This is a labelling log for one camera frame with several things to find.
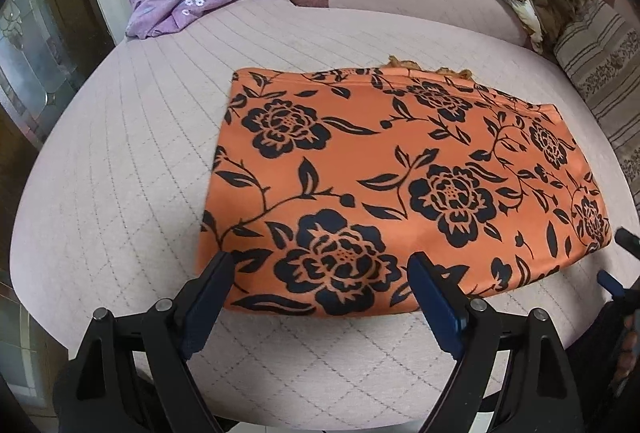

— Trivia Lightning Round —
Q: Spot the person's right hand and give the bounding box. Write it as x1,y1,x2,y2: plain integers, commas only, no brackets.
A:
612,314,639,385

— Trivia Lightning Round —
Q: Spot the wooden glass panel door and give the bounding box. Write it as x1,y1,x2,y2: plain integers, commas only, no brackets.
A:
1,0,116,416

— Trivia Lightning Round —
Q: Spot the striped beige pillow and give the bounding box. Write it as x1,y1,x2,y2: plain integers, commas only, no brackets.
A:
553,0,640,203

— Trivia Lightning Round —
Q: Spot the orange black floral cloth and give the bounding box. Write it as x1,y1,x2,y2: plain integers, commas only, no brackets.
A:
196,66,612,317

